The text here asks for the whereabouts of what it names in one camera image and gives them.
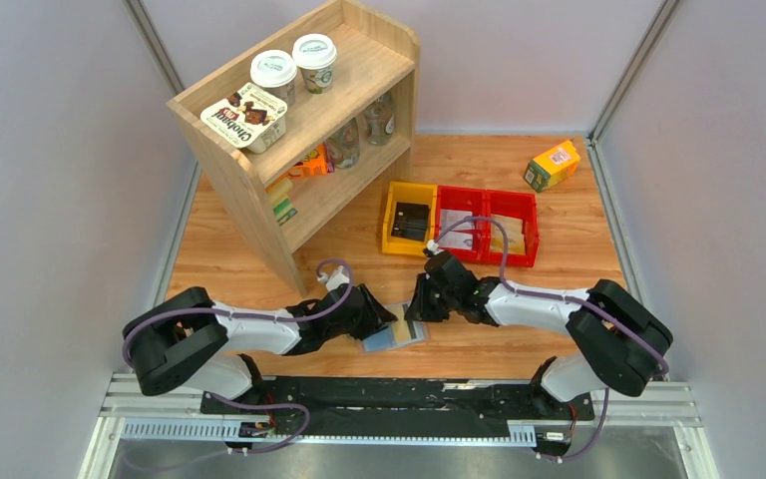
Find pink leather card holder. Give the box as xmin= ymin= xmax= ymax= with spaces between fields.
xmin=362 ymin=302 xmax=409 ymax=352

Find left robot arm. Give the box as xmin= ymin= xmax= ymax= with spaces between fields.
xmin=123 ymin=284 xmax=397 ymax=399

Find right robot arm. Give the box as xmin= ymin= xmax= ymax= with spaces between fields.
xmin=405 ymin=251 xmax=673 ymax=404

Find white cards stack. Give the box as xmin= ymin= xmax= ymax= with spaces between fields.
xmin=437 ymin=209 xmax=476 ymax=250

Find tan cards stack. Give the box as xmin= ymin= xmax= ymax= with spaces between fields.
xmin=490 ymin=215 xmax=527 ymax=254

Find black cards stack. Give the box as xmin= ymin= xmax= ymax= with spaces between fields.
xmin=390 ymin=202 xmax=430 ymax=241

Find middle red plastic bin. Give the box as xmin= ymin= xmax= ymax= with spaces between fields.
xmin=434 ymin=185 xmax=490 ymax=263

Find red plastic bin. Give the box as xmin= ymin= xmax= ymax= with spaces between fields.
xmin=434 ymin=185 xmax=490 ymax=263
xmin=486 ymin=190 xmax=540 ymax=267

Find right red plastic bin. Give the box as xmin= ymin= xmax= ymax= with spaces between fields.
xmin=486 ymin=190 xmax=540 ymax=267

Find yellow plastic bin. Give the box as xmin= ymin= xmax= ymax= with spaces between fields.
xmin=381 ymin=182 xmax=438 ymax=256

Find yellow green sponge pack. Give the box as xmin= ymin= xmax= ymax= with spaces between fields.
xmin=265 ymin=176 xmax=296 ymax=226

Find orange snack box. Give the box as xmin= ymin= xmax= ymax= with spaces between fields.
xmin=286 ymin=143 xmax=335 ymax=179

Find orange green juice carton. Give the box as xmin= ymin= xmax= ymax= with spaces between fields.
xmin=523 ymin=140 xmax=580 ymax=193

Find left glass jar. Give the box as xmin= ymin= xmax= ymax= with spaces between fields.
xmin=325 ymin=118 xmax=360 ymax=169

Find glass jar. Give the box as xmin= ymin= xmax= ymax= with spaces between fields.
xmin=363 ymin=92 xmax=395 ymax=146
xmin=325 ymin=118 xmax=360 ymax=169

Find right glass jar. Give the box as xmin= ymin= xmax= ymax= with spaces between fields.
xmin=363 ymin=92 xmax=395 ymax=146

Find wooden shelf unit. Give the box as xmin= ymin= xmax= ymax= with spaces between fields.
xmin=167 ymin=1 xmax=420 ymax=294

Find Chobani yogurt pack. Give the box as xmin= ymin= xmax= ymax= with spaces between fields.
xmin=199 ymin=83 xmax=288 ymax=154

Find left white-lidded paper cup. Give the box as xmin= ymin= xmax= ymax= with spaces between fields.
xmin=249 ymin=50 xmax=297 ymax=107

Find white-lidded paper cup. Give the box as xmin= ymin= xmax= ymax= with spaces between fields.
xmin=249 ymin=50 xmax=297 ymax=107
xmin=291 ymin=33 xmax=337 ymax=94

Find right white-lidded paper cup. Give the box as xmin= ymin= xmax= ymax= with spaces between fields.
xmin=291 ymin=33 xmax=337 ymax=94

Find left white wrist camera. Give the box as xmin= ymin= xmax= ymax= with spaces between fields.
xmin=317 ymin=264 xmax=352 ymax=291

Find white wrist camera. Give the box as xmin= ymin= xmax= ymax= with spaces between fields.
xmin=424 ymin=239 xmax=441 ymax=258
xmin=317 ymin=264 xmax=352 ymax=291

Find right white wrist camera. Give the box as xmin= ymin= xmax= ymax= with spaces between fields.
xmin=424 ymin=239 xmax=441 ymax=258

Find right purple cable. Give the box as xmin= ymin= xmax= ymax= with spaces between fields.
xmin=434 ymin=215 xmax=671 ymax=462

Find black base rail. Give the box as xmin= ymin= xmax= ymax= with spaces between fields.
xmin=198 ymin=375 xmax=595 ymax=441

